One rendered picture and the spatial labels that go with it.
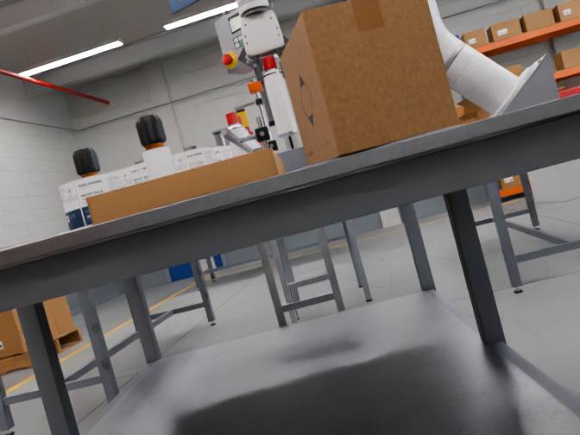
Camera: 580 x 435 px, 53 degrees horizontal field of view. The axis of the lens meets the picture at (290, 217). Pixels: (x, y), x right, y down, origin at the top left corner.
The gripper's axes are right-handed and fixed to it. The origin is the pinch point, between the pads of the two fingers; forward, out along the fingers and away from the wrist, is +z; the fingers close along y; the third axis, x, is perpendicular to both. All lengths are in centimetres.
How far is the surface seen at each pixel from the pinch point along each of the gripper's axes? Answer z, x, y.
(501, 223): 72, -166, -97
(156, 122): -2, -32, 40
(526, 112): 30, 75, -31
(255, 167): 28, 72, 4
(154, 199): 29, 72, 19
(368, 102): 19.3, 42.2, -16.2
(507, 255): 89, -166, -96
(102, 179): 12, -24, 58
